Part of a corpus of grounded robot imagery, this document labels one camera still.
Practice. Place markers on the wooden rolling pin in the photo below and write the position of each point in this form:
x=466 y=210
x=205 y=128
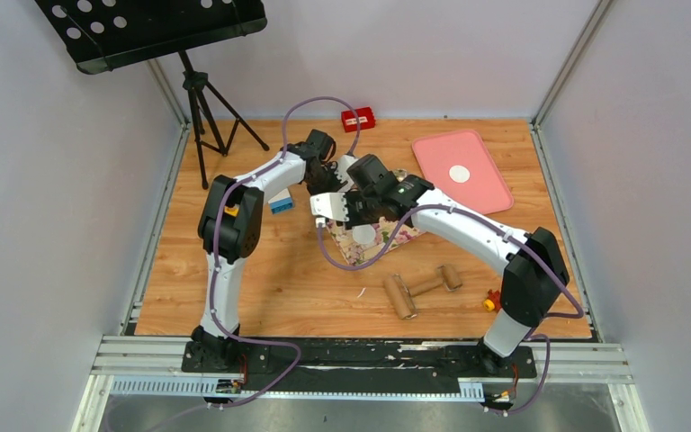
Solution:
x=401 y=295

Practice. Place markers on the pink tray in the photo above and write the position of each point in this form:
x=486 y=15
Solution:
x=460 y=164

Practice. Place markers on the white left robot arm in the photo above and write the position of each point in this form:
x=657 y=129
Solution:
x=230 y=227

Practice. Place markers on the flat white dough wrapper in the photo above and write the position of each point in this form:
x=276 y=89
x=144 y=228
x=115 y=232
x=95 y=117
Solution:
x=459 y=174

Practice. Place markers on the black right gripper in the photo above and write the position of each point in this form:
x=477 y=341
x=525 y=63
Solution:
x=354 y=220

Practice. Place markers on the red yellow toy block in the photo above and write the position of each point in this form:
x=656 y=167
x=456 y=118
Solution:
x=492 y=301

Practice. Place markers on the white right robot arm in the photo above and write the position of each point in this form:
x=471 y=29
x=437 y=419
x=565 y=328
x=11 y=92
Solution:
x=532 y=269

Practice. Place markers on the white and blue toy block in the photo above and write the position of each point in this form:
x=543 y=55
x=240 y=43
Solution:
x=281 y=202

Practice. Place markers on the yellow triangular toy block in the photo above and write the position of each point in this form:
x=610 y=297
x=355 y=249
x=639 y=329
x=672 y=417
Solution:
x=231 y=211

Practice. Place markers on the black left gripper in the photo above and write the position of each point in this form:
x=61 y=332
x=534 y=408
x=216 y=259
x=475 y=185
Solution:
x=331 y=169

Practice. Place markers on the black music stand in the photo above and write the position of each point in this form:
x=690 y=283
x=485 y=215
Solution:
x=101 y=36

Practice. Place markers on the floral yellow tray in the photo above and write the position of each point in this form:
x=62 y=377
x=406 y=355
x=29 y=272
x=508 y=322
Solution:
x=355 y=254

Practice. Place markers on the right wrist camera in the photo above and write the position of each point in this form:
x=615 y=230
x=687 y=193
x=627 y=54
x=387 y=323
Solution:
x=330 y=206

